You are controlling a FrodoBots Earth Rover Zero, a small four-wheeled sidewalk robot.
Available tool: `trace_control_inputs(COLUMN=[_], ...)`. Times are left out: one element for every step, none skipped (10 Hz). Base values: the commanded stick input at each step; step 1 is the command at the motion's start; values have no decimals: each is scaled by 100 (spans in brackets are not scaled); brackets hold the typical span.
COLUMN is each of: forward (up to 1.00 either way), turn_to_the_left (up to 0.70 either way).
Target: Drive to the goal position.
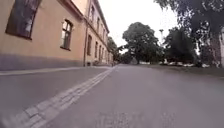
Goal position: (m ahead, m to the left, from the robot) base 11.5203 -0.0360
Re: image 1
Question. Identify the tree behind yellow building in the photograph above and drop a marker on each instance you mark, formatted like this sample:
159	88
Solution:
112	46

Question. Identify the large round tree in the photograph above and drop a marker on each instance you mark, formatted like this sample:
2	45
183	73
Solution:
141	40

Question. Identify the grey asphalt road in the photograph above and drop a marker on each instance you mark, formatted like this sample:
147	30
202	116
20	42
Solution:
150	96

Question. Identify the street lamp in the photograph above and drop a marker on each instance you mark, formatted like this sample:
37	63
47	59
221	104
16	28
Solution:
161	31

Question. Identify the paving stone strip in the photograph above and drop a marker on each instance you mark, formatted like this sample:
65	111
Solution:
60	101

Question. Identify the dark tall tree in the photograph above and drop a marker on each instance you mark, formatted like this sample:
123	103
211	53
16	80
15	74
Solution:
178	45

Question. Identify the long yellow building with windows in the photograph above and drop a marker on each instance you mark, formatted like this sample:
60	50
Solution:
46	33

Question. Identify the row of parked cars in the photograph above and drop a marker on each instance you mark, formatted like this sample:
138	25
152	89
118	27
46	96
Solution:
186	64

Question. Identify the grey asphalt pavement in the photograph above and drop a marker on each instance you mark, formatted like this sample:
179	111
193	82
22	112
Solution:
33	86

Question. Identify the tree with overhanging branches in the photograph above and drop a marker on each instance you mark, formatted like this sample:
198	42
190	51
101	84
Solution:
203	16

